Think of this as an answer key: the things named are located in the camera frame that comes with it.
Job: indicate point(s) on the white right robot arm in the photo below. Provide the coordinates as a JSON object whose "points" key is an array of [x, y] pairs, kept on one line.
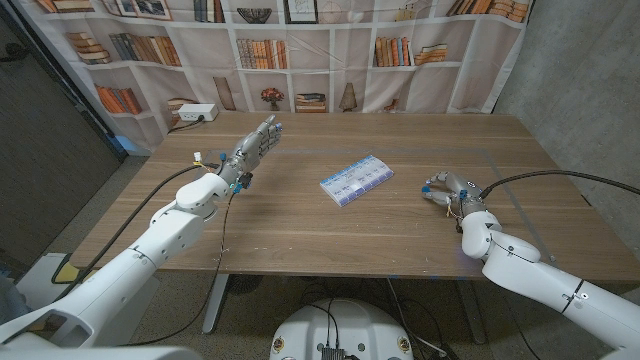
{"points": [[540, 282]]}

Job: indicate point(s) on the white power strip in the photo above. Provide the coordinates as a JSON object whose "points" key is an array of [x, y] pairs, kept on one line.
{"points": [[197, 112]]}

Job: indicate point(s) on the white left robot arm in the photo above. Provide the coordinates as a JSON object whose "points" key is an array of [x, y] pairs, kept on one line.
{"points": [[135, 265]]}

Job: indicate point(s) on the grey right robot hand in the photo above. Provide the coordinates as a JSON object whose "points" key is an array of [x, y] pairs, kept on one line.
{"points": [[462, 192]]}

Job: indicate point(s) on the printed bookshelf backdrop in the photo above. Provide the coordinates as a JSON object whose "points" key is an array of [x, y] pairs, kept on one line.
{"points": [[320, 70]]}

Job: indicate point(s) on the person in blue jeans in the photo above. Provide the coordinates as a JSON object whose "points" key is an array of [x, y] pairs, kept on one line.
{"points": [[10, 305]]}

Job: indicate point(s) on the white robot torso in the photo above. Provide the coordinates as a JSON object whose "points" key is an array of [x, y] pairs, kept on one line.
{"points": [[345, 327]]}

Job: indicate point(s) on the blue floor object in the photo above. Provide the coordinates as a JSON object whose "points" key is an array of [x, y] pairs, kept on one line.
{"points": [[131, 146]]}

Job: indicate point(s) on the grey table leg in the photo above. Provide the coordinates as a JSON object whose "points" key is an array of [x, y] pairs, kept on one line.
{"points": [[216, 302], [472, 312]]}

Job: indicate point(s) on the white and yellow floor box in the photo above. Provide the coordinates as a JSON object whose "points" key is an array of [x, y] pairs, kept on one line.
{"points": [[42, 280]]}

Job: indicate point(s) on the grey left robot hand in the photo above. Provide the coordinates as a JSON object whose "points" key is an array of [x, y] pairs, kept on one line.
{"points": [[247, 152]]}

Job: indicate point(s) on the blue weekly pill organizer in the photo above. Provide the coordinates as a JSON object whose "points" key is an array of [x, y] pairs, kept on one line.
{"points": [[356, 181]]}

